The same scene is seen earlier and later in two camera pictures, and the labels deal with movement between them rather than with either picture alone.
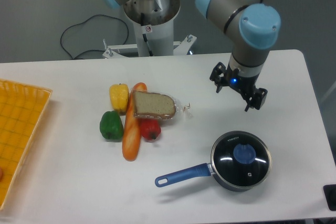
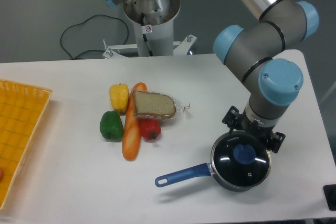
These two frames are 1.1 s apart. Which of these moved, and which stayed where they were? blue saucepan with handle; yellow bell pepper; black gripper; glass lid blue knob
Moved: black gripper
Stayed: yellow bell pepper; blue saucepan with handle; glass lid blue knob
